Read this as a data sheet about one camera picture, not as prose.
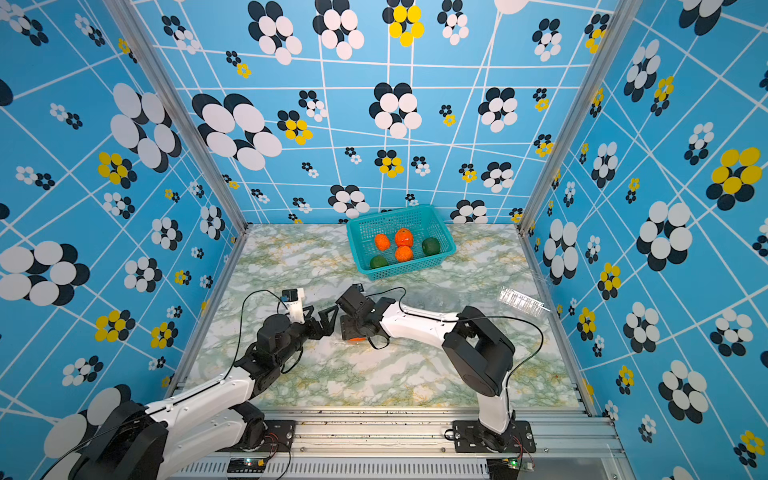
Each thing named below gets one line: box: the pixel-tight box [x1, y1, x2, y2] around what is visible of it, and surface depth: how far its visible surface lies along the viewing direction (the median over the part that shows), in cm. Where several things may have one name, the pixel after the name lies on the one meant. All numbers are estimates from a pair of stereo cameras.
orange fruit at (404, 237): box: [396, 228, 413, 247], surface depth 111 cm
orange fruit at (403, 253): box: [396, 245, 413, 262], surface depth 107 cm
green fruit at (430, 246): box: [422, 237, 440, 256], surface depth 110 cm
